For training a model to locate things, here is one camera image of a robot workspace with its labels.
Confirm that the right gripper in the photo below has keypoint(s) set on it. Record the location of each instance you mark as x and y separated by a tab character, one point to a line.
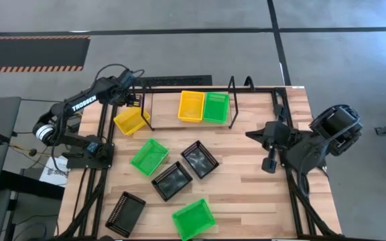
278	135

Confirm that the black mat with orange stripes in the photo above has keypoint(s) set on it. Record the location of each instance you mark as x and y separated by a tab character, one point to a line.
29	53

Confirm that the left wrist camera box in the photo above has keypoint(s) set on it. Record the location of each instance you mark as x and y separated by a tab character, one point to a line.
127	79

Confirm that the black floor base bar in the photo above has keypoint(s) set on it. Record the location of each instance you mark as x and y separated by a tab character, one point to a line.
29	185

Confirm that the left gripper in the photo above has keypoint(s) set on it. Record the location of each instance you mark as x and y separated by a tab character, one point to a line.
122	95

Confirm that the wooden shelf with black frame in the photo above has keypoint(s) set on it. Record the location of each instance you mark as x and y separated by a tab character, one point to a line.
164	110

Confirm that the grey side table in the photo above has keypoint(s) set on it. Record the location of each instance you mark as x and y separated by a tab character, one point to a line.
7	110

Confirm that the black perforated floor strip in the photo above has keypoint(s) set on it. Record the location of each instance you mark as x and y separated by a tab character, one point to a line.
176	80

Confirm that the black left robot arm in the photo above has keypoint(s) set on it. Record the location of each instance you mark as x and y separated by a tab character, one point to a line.
84	103

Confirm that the white printed paper sheet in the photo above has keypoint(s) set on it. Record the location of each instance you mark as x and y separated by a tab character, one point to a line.
54	172

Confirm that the black aluminium table frame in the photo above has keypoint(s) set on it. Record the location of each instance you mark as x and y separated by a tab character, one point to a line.
166	89

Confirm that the black plastic basket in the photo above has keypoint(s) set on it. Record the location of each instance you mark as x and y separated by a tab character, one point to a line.
125	214
199	160
172	182

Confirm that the yellow plastic basket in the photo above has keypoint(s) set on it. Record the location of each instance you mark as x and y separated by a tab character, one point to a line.
129	121
191	107

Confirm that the green plastic basket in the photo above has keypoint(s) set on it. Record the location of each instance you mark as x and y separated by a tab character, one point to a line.
193	219
149	157
215	107

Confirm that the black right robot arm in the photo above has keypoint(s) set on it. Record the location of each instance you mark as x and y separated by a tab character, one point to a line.
333	127

